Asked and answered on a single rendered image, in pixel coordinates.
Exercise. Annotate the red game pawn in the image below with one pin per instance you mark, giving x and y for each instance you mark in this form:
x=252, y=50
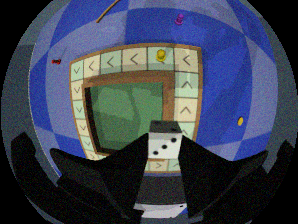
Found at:
x=56, y=61

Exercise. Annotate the white die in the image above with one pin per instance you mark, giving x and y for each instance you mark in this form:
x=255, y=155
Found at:
x=164, y=139

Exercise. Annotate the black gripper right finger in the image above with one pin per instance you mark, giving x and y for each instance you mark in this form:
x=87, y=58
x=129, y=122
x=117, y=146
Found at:
x=206, y=176

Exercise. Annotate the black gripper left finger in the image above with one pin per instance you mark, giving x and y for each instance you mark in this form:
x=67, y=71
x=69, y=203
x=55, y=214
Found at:
x=118, y=177

